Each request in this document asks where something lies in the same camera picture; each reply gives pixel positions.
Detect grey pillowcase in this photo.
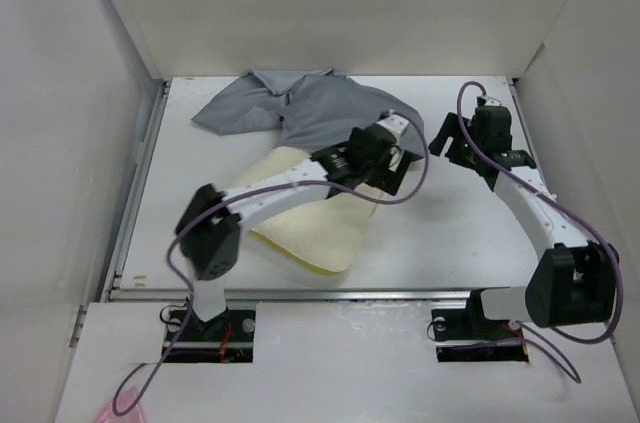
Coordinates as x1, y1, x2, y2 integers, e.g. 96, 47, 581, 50
191, 68, 425, 161

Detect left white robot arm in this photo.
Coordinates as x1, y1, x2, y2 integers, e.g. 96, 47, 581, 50
170, 114, 412, 340

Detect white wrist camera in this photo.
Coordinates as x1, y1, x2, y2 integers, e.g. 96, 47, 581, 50
376, 113, 411, 142
476, 94, 503, 107

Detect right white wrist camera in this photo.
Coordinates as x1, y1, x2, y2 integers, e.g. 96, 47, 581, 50
476, 94, 503, 107

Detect aluminium front rail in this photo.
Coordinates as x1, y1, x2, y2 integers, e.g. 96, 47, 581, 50
102, 288, 471, 303

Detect cream yellow pillow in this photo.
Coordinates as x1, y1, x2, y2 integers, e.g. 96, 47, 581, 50
232, 146, 378, 275

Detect purple cable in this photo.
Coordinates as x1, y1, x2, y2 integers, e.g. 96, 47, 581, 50
113, 110, 431, 417
457, 81, 624, 384

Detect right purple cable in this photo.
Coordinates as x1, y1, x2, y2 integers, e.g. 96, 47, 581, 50
457, 81, 624, 384

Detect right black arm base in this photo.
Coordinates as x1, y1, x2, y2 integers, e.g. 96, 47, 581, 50
429, 290, 529, 363

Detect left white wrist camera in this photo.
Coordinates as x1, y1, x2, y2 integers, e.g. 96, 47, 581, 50
376, 113, 411, 142

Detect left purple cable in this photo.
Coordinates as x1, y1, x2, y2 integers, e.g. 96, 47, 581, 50
113, 110, 431, 417

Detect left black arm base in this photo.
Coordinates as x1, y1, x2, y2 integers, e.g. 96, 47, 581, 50
159, 304, 256, 364

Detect pink plastic bag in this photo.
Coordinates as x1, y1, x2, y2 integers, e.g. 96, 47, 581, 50
94, 387, 146, 423

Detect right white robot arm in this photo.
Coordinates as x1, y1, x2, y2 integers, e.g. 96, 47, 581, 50
429, 105, 616, 337

